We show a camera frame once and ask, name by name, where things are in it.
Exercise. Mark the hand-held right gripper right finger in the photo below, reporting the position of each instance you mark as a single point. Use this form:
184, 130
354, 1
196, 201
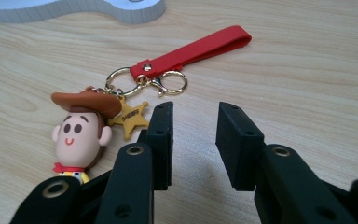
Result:
239, 149

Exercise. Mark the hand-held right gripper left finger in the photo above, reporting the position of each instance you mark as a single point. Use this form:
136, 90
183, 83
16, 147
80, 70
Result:
160, 146

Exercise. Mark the white stand with pole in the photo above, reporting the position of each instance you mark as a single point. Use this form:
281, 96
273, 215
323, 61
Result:
74, 11

